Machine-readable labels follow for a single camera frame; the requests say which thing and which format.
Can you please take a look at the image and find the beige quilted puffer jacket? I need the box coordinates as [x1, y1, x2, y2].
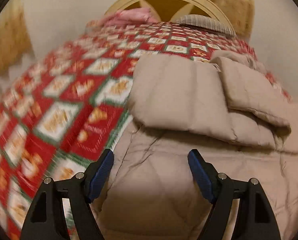
[93, 51, 298, 239]

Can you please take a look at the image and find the red christmas patterned bedspread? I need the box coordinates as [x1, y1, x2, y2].
[0, 21, 292, 240]

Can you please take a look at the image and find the yellow patterned left curtain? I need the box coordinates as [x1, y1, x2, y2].
[0, 0, 32, 75]

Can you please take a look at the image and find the striped pillow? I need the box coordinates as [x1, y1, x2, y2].
[176, 14, 236, 37]

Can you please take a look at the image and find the pink folded blanket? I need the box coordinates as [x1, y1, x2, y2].
[86, 8, 159, 27]

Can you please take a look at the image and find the cream wooden arched headboard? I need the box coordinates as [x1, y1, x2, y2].
[105, 0, 233, 28]

